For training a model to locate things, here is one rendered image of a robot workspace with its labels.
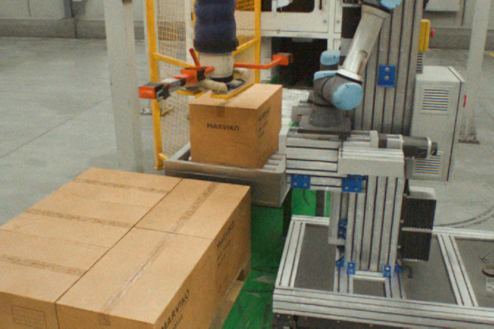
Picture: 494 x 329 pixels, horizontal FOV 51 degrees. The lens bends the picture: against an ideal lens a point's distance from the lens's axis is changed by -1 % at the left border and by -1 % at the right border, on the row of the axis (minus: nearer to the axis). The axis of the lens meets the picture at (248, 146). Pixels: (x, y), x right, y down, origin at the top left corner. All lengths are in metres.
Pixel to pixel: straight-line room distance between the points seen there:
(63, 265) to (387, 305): 1.43
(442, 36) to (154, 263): 10.01
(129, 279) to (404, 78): 1.44
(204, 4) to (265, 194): 1.09
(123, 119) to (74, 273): 1.95
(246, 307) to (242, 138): 0.91
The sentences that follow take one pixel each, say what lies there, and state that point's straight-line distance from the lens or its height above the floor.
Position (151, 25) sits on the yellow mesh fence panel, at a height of 1.23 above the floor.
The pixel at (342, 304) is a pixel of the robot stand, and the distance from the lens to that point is 2.51.
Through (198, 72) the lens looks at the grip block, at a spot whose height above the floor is 1.22.
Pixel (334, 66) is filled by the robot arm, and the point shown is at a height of 1.20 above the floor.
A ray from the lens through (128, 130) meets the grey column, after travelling 3.97.
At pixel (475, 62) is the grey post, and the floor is 0.79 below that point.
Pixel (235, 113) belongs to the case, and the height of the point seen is 0.91.
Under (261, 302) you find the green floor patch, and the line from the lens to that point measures 2.87.
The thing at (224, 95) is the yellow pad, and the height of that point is 1.09.
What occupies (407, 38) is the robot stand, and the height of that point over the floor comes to 1.40.
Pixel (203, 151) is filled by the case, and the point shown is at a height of 0.67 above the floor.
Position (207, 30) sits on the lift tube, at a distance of 2.58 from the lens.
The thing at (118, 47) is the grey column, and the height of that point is 1.13.
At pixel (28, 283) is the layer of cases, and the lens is 2.21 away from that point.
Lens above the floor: 1.71
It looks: 20 degrees down
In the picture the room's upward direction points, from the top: straight up
